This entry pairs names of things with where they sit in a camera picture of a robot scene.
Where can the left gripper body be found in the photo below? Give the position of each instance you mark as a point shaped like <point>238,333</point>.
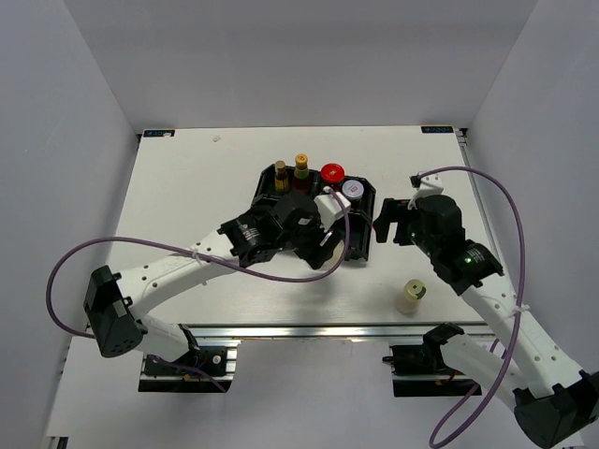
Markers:
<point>307,243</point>

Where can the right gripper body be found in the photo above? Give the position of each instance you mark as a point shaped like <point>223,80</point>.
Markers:
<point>424,241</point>

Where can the red sauce bottle yellow cap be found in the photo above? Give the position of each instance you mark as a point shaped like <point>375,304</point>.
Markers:
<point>301,180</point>

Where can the yellow label bottle beige cap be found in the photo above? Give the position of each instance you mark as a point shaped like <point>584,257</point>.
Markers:
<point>281,181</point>

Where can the small jar silver lid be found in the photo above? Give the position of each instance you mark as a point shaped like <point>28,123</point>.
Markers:
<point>353,190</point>

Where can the dark sauce jar red lid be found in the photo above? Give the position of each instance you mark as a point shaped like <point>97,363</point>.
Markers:
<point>332,175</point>

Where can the yellow cap spice shaker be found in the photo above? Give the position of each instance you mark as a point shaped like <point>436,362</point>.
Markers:
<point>412,293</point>

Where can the clear glass jar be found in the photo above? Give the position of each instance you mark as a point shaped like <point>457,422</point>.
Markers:
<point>336,253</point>

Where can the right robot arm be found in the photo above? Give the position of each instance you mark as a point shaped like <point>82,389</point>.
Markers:
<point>550,394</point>

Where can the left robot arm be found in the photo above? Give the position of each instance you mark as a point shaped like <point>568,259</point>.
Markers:
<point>118,305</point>

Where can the black four-compartment tray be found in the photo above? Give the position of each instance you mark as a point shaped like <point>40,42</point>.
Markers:
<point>360,214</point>

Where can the right blue table sticker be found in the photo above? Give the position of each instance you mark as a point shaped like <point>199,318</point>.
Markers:
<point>436,129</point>

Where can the blue table sticker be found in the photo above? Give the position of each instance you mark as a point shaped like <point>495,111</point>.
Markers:
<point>158,133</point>
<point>436,129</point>

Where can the left blue table sticker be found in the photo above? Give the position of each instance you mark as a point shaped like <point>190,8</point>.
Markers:
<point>158,133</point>

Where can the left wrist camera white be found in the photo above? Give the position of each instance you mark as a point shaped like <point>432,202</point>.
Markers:
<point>331,208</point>

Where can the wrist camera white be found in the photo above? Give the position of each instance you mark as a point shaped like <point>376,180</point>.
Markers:
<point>426,185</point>
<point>331,208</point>

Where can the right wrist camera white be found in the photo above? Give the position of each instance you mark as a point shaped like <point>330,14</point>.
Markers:
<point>426,185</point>

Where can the aluminium table edge rail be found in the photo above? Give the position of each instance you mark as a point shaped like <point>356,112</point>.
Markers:
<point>302,331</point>

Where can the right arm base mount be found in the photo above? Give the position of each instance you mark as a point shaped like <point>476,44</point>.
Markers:
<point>419,371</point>

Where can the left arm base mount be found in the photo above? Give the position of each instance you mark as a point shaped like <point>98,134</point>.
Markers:
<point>207,368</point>

